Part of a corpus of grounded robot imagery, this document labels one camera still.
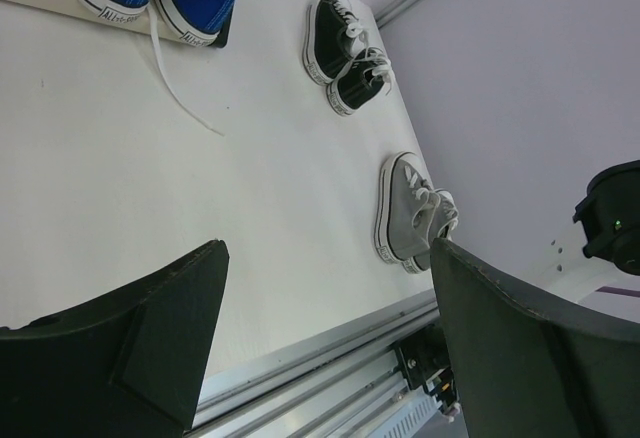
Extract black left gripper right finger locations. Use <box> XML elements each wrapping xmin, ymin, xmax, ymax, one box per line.
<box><xmin>431</xmin><ymin>239</ymin><xmax>639</xmax><ymax>437</ymax></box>

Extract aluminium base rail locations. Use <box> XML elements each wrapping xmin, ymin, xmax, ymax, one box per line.
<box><xmin>187</xmin><ymin>290</ymin><xmax>460</xmax><ymax>437</ymax></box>

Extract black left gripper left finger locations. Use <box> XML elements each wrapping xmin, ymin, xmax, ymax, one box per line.
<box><xmin>1</xmin><ymin>240</ymin><xmax>229</xmax><ymax>437</ymax></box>

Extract black canvas sneaker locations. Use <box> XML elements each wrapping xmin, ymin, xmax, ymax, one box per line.
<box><xmin>326</xmin><ymin>47</ymin><xmax>395</xmax><ymax>116</ymax></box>
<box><xmin>302</xmin><ymin>0</ymin><xmax>369</xmax><ymax>85</ymax></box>

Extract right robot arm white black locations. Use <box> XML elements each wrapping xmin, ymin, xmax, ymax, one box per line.
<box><xmin>521</xmin><ymin>160</ymin><xmax>639</xmax><ymax>303</ymax></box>

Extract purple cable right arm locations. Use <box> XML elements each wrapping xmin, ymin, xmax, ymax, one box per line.
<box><xmin>597</xmin><ymin>285</ymin><xmax>640</xmax><ymax>299</ymax></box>

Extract grey canvas sneaker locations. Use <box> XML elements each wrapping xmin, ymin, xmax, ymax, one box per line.
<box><xmin>373</xmin><ymin>152</ymin><xmax>440</xmax><ymax>264</ymax></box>
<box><xmin>402</xmin><ymin>189</ymin><xmax>459</xmax><ymax>274</ymax></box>

